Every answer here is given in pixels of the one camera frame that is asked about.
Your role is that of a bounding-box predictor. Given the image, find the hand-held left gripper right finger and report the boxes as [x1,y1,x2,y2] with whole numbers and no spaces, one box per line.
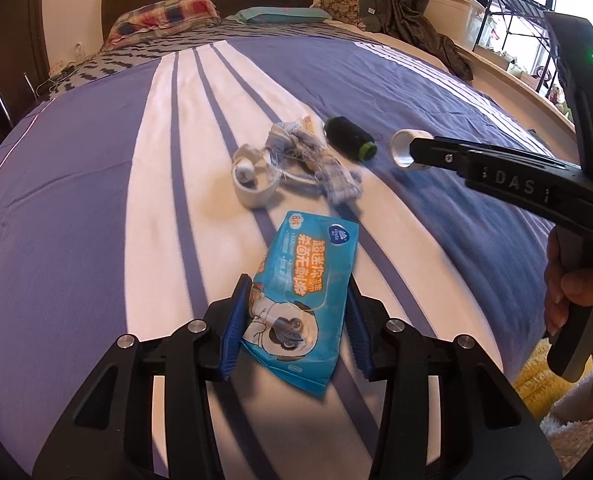
[345,277,563,480]

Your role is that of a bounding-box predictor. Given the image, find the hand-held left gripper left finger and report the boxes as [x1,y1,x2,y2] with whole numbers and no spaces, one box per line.
[31,274,253,480]

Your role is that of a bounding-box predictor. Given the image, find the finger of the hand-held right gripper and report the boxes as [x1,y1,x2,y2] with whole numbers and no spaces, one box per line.
[407,135,585,175]

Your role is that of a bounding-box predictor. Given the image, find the white tape roll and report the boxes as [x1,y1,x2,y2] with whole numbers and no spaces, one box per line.
[389,129,433,171]
[231,144,280,209]

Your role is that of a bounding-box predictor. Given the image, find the blue wet wipes packet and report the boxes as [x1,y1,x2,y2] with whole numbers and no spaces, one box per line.
[236,210,360,401]

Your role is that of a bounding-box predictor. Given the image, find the person's right hand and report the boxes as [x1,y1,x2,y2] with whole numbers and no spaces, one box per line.
[544,227,593,336]

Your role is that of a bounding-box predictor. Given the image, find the black thread spool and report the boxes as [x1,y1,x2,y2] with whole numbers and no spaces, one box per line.
[324,116,378,162]

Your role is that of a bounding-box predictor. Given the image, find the frayed blue fabric scraps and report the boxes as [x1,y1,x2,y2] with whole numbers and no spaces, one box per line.
[264,115,365,206]

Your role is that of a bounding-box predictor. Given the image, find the white tape roll on bed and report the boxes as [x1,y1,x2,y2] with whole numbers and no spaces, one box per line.
[231,144,280,209]

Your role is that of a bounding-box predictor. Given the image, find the white storage box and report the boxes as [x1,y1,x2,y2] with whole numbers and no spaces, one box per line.
[424,0,492,51]

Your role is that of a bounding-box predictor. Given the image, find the brown curtain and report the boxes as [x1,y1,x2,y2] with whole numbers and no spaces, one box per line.
[321,0,475,81]

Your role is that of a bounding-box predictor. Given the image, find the grey green cushion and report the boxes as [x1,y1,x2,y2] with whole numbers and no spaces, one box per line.
[359,0,385,31]

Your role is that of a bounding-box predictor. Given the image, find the yellow fluffy rug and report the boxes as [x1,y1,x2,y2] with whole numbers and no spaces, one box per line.
[514,340,593,421]

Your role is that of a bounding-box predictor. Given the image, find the blue white striped bedsheet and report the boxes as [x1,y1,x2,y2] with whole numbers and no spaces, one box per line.
[0,35,577,480]

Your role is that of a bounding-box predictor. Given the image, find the teal pillow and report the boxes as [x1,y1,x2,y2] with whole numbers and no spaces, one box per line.
[234,6,333,25]

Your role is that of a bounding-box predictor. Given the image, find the white fluffy rug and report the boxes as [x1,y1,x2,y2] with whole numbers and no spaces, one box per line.
[541,410,593,476]

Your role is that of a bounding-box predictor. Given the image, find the grey black patterned blanket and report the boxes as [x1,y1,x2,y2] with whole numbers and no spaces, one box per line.
[36,17,362,101]

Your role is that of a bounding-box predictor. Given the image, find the red blue plaid pillow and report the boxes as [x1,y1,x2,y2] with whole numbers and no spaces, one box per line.
[104,0,222,51]

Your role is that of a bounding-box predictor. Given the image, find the brown wooden wardrobe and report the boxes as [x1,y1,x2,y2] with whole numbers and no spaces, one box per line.
[0,0,52,131]

